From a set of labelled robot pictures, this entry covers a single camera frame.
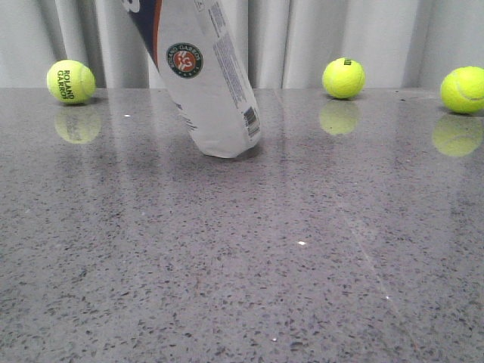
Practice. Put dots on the clear plastic tennis ball can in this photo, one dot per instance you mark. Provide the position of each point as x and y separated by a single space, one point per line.
191 45

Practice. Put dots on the Wilson tennis ball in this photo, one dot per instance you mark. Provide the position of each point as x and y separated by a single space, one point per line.
343 78

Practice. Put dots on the Roland Garros tennis ball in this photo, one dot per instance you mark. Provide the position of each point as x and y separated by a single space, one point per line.
70 82

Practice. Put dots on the plain yellow tennis ball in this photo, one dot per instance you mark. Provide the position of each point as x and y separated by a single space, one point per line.
461 90

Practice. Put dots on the grey pleated curtain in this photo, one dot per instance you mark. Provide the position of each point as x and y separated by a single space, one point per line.
283 44

